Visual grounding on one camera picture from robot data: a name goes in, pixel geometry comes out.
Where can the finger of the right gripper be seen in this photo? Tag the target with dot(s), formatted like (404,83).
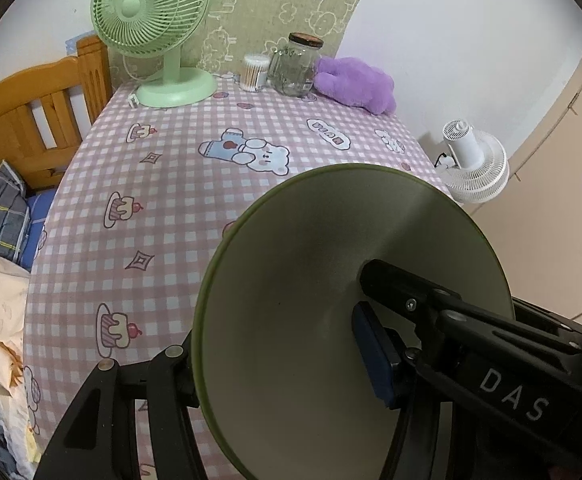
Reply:
(533,338)

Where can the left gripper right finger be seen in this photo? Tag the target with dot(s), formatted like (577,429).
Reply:
(423,425)

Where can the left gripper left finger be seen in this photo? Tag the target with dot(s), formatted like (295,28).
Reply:
(97,437)

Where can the floral ceramic bowl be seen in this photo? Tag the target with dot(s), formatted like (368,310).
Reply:
(281,383)

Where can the white floor fan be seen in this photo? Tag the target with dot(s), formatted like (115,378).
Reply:
(475,169)

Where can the pink checkered tablecloth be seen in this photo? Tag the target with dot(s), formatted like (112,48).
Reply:
(145,202)

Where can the peach cloth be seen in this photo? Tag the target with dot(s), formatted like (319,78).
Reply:
(14,282)

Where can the blue bed sheet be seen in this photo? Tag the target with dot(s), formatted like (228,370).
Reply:
(39,206)

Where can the purple plush toy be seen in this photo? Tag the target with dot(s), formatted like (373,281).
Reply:
(353,83)

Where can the glass jar with lid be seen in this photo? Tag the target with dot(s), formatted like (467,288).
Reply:
(292,67)

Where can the cotton swab container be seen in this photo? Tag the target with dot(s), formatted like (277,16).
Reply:
(254,71)

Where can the green desk fan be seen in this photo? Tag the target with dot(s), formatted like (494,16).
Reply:
(152,28)

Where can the green patterned wall mat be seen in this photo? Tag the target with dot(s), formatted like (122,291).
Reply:
(234,28)

